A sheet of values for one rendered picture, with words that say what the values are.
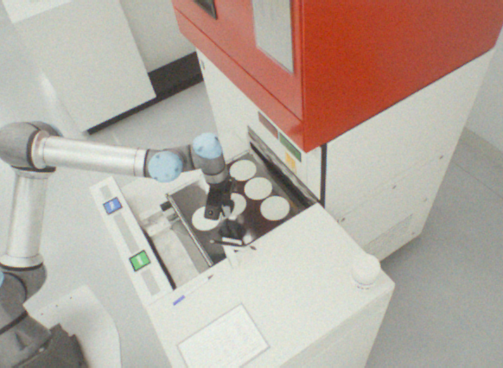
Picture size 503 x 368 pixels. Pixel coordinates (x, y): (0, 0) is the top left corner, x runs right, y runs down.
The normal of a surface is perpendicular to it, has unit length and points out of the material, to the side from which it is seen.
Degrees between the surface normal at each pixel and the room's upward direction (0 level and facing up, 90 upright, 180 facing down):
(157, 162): 49
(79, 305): 0
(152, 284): 0
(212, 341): 0
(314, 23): 90
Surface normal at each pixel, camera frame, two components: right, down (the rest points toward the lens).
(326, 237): -0.12, -0.61
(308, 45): 0.52, 0.63
